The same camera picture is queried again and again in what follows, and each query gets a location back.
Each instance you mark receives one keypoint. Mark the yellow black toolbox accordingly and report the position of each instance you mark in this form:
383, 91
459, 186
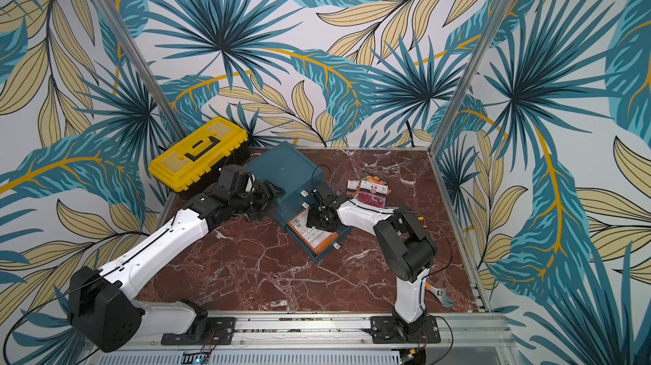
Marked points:
199, 154

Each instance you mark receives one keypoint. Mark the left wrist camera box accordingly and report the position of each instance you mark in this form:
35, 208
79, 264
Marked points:
236, 179

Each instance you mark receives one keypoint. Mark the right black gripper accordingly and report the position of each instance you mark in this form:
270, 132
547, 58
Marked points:
322, 211

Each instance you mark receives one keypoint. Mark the left aluminium corner post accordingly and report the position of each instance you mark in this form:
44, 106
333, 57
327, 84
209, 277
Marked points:
111, 15

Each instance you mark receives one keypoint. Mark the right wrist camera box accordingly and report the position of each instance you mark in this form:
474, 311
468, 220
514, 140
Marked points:
323, 194

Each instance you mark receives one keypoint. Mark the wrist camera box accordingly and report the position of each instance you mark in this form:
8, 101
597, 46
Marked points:
236, 179
323, 194

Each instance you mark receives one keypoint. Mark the orange white seed bag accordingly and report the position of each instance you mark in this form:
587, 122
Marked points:
317, 240

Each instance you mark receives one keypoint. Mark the aluminium corner post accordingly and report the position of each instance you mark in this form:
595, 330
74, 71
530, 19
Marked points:
487, 36
111, 15

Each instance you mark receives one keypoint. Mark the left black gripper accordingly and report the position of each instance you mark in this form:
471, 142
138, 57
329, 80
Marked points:
269, 194

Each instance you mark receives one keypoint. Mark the orange fruit seed bag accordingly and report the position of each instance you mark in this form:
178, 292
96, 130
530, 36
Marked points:
370, 180

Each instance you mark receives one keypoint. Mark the right aluminium corner post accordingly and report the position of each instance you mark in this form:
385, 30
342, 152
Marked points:
487, 36

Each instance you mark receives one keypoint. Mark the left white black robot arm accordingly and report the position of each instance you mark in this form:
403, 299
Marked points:
103, 305

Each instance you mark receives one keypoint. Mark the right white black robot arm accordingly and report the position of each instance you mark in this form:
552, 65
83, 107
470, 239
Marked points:
402, 236

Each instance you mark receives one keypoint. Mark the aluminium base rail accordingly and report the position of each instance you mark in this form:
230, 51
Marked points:
326, 338

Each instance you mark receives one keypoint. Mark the teal bottom drawer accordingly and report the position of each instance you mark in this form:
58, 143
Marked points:
342, 232

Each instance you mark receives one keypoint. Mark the teal three-drawer cabinet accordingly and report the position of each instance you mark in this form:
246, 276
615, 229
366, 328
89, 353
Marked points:
289, 169

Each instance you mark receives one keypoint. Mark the orange flower seed bag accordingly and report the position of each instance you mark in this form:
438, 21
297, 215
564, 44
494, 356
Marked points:
353, 188

